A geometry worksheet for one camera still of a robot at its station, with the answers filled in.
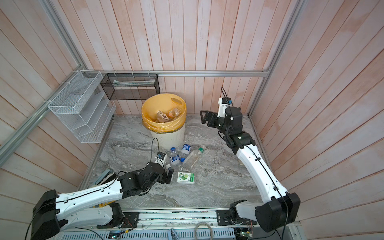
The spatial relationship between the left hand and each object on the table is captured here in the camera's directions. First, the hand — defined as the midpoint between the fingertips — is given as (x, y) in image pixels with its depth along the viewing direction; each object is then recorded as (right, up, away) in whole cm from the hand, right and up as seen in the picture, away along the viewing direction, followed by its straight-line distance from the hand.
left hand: (166, 171), depth 78 cm
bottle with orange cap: (+2, +33, +23) cm, 41 cm away
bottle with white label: (-5, +30, +15) cm, 34 cm away
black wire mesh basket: (-30, +53, +27) cm, 67 cm away
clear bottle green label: (+14, +3, +17) cm, 22 cm away
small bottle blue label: (+10, +9, +17) cm, 22 cm away
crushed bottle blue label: (+3, +4, +13) cm, 14 cm away
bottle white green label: (+10, -6, +6) cm, 13 cm away
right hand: (+21, +30, -5) cm, 37 cm away
